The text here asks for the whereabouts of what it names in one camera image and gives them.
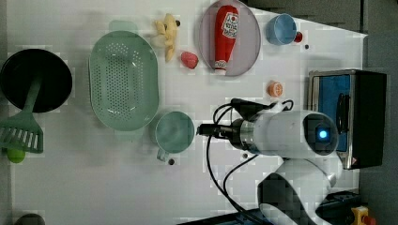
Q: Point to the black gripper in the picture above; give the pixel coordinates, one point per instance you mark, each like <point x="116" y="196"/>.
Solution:
<point x="224" y="132"/>

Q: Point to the green mug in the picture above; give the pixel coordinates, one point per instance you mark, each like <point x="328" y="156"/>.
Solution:
<point x="173" y="133"/>

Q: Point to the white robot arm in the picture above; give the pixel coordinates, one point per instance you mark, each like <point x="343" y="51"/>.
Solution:
<point x="307" y="142"/>

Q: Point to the orange slice toy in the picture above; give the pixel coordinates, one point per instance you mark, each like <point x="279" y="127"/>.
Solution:
<point x="275" y="89"/>

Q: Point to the red strawberry toy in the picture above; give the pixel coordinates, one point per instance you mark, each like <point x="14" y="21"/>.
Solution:
<point x="189" y="60"/>

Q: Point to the grey round plate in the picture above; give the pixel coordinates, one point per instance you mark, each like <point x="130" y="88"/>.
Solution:
<point x="248" y="42"/>

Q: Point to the blue cup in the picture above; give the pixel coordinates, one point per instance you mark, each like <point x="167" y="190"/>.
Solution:
<point x="281" y="30"/>

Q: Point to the small red tomato toy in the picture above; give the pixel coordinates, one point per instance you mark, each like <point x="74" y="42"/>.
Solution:
<point x="298" y="37"/>

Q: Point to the red ketchup bottle toy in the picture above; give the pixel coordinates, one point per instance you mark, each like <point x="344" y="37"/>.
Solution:
<point x="225" y="34"/>

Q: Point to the black toaster oven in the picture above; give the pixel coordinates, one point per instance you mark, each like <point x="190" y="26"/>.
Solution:
<point x="356" y="102"/>

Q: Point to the green perforated colander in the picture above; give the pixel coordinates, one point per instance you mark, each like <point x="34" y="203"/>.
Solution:
<point x="123" y="78"/>

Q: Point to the green slotted spatula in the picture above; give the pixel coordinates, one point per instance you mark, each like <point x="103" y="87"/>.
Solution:
<point x="21" y="131"/>

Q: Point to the lime green ball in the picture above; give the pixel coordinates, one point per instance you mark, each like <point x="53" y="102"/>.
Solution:
<point x="15" y="156"/>

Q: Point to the black round pan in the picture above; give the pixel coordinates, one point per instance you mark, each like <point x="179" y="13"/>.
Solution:
<point x="27" y="66"/>

